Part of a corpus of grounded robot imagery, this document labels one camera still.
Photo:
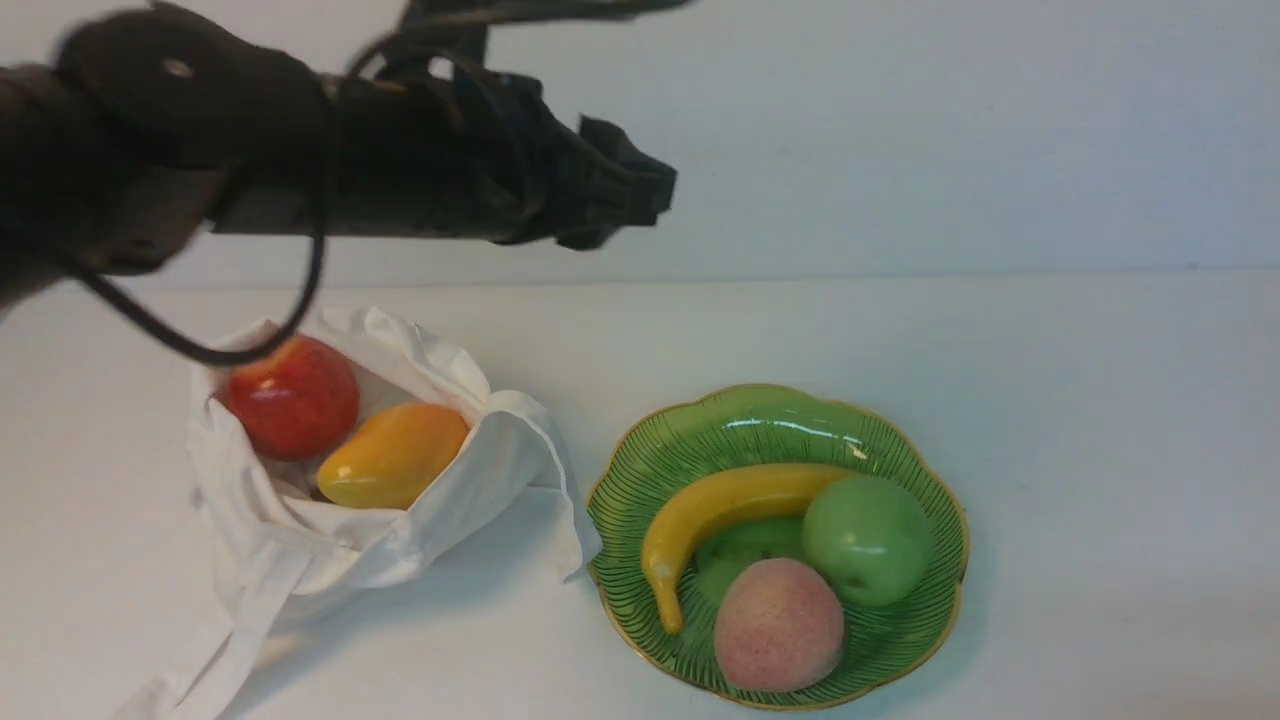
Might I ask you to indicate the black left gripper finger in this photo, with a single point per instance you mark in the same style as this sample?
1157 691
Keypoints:
622 185

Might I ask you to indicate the yellow orange mango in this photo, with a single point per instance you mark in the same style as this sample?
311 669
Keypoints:
393 457

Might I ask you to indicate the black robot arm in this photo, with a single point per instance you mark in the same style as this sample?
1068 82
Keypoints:
154 122

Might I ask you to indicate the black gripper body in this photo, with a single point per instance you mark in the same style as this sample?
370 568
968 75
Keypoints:
427 142

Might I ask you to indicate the white cloth bag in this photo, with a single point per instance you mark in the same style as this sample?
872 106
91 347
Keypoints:
282 560

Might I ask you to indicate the green glass plate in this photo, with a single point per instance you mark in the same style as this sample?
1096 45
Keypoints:
743 431

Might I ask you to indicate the red apple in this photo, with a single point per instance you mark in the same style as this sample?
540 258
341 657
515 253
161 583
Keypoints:
298 403

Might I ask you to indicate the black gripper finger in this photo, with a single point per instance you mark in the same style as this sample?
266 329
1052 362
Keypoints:
589 234

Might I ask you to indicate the green apple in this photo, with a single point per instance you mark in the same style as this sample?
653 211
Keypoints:
869 538

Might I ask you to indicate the pink peach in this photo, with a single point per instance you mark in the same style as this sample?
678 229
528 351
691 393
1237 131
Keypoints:
779 628

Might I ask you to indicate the yellow banana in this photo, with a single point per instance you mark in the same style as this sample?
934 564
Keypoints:
719 502

